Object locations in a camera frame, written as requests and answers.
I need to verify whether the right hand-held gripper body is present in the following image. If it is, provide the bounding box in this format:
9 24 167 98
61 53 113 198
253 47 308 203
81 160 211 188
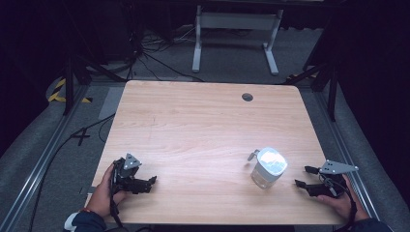
308 159 360 198

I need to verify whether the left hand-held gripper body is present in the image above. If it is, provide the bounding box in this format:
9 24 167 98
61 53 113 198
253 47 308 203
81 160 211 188
110 153 153 195

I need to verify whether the glass jar with white lid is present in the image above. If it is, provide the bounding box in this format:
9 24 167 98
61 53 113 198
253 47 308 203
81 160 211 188
247 146 289 190

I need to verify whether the person's right hand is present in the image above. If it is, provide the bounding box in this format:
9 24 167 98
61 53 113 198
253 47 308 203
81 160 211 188
316 173 369 223

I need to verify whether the person's left hand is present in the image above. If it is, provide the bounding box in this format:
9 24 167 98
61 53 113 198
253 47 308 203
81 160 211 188
86 162 128 218

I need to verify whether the black metal stand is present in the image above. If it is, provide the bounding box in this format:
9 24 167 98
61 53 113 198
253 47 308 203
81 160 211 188
62 52 128 116
283 59 339 123

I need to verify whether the aluminium floor rail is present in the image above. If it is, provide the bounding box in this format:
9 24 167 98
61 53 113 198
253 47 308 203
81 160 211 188
313 91 381 220
0 84 91 232

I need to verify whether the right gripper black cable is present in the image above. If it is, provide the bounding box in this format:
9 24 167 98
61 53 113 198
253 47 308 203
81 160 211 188
318 173 359 232

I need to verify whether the black floor cable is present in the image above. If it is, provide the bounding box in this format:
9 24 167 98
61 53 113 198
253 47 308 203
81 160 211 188
28 113 116 232

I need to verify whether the bundle of floor cables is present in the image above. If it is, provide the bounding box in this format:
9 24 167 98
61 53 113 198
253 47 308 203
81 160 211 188
127 23 206 83

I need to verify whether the white metal desk frame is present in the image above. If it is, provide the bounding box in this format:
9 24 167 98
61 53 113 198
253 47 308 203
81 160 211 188
191 4 284 76

